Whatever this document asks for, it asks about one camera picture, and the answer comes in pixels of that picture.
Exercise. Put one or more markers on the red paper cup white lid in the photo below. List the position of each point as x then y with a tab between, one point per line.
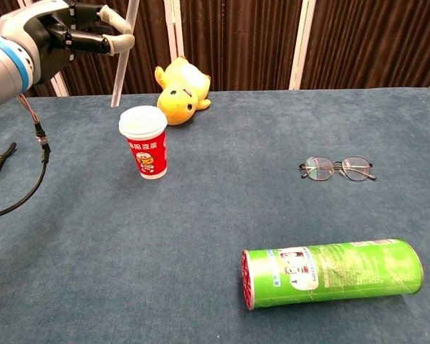
148	150

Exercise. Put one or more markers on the green chips can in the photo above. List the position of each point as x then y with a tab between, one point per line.
344	272

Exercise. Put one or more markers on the thin-framed eyeglasses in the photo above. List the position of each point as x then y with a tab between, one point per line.
338	165

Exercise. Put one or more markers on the transparent plastic straw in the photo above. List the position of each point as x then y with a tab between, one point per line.
121	71

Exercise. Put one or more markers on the brown pleated folding screen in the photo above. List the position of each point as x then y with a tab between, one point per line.
236	39

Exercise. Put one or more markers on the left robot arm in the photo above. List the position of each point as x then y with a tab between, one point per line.
3	68

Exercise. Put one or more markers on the yellow plush toy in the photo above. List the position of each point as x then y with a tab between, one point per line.
179	93

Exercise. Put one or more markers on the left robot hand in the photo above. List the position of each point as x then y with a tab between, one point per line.
53	32

